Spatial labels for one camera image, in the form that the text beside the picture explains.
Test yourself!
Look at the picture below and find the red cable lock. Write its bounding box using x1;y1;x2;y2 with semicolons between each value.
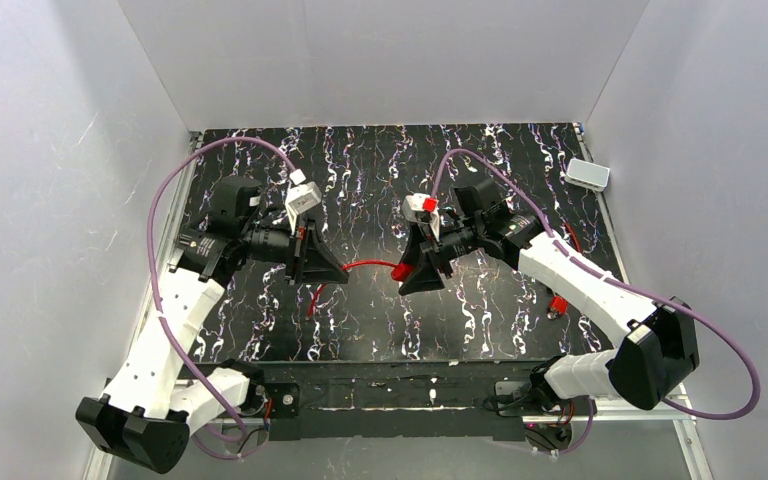
306;260;414;319

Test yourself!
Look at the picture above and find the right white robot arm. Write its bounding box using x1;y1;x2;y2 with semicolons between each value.
392;180;699;412

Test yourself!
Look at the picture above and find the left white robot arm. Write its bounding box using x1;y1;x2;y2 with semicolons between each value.
75;173;349;474

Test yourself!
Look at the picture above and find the red key tag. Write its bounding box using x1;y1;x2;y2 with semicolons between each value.
547;295;569;320

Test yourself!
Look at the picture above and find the white small box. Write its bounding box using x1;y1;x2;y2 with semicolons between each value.
564;158;610;192

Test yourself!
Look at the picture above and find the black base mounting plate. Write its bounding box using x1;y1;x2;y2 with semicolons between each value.
260;360;590;448

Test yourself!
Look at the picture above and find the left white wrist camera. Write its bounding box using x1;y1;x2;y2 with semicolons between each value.
284;181;322;232

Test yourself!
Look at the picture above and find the aluminium frame rail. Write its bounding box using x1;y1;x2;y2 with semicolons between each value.
82;165;194;479

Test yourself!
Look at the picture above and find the black padlock red cable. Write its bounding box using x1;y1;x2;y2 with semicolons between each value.
561;223;585;256

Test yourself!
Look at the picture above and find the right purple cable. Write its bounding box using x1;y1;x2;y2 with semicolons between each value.
428;148;762;456

